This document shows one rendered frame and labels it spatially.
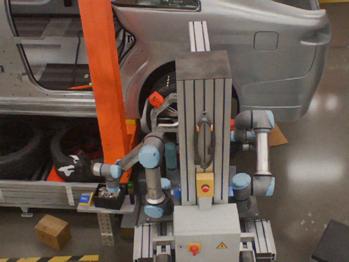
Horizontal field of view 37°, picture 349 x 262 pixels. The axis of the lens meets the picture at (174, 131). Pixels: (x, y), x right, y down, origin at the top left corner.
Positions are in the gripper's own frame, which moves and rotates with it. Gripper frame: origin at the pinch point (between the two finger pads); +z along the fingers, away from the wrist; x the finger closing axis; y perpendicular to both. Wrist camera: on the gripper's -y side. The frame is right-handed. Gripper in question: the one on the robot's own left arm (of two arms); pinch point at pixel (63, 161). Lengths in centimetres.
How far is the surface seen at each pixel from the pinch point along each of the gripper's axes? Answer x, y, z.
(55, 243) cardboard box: 41, 110, 39
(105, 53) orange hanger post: 52, -49, -12
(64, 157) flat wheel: 89, 62, 46
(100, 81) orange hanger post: 54, -28, -6
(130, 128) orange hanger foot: 112, 41, -4
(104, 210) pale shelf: 45, 74, -3
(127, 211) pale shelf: 48, 73, -21
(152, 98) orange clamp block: 92, 0, -31
